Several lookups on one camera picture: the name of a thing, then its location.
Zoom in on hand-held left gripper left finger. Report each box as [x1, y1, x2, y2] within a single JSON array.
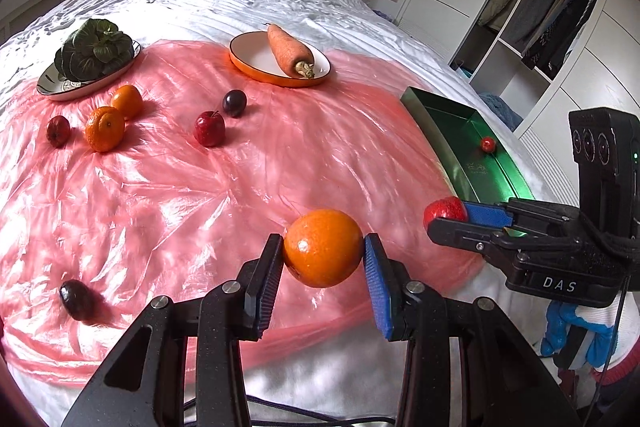
[[61, 233, 285, 427]]

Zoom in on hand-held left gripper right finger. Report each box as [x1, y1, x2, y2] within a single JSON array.
[[363, 233, 583, 427]]

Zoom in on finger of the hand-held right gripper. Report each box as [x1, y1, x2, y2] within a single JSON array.
[[462, 198, 582, 232], [427, 216, 522, 259]]

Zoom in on orange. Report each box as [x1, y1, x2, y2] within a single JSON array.
[[85, 106, 126, 153], [110, 84, 144, 120], [282, 208, 364, 289]]

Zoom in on green tray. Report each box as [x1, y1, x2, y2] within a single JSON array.
[[400, 87, 536, 238]]

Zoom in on dark purple plum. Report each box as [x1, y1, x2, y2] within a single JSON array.
[[222, 90, 248, 118]]

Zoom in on dark red plum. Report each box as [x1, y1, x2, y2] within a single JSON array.
[[59, 279, 96, 323], [46, 115, 71, 148]]

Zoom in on person's right hand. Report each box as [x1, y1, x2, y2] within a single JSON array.
[[541, 292, 640, 373]]

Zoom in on blue blanket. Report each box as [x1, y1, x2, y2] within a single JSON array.
[[479, 92, 523, 132]]

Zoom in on pink plastic sheet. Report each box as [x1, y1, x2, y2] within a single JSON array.
[[0, 38, 486, 388]]

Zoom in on hanging clothes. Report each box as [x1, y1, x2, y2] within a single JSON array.
[[477, 0, 601, 80]]

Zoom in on orange-rimmed white plate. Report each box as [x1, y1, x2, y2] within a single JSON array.
[[229, 31, 332, 88]]

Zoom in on carrot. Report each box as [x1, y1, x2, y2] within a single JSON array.
[[266, 23, 316, 80]]

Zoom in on patterned white plate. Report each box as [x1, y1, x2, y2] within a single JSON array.
[[36, 39, 142, 102]]

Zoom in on bok choy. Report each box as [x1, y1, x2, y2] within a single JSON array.
[[53, 18, 135, 82]]

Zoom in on black cable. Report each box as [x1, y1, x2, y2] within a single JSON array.
[[182, 397, 401, 425], [592, 284, 628, 410]]

